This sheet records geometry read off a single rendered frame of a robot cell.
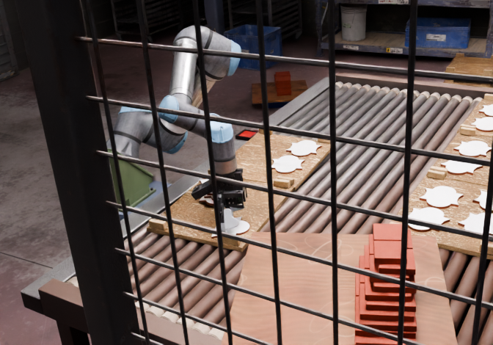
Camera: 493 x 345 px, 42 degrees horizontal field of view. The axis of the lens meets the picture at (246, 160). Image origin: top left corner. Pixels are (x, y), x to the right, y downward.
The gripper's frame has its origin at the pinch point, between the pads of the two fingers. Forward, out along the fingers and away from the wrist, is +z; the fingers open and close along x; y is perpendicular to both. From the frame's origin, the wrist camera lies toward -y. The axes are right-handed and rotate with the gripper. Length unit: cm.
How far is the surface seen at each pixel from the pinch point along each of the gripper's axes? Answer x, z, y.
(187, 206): 13.4, 0.0, -16.5
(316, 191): 28.7, 3.6, 26.3
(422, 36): 486, 72, 98
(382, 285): -57, -20, 47
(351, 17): 518, 55, 26
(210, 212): 9.8, 0.3, -7.7
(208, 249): -9.1, 2.7, -4.3
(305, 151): 57, 1, 20
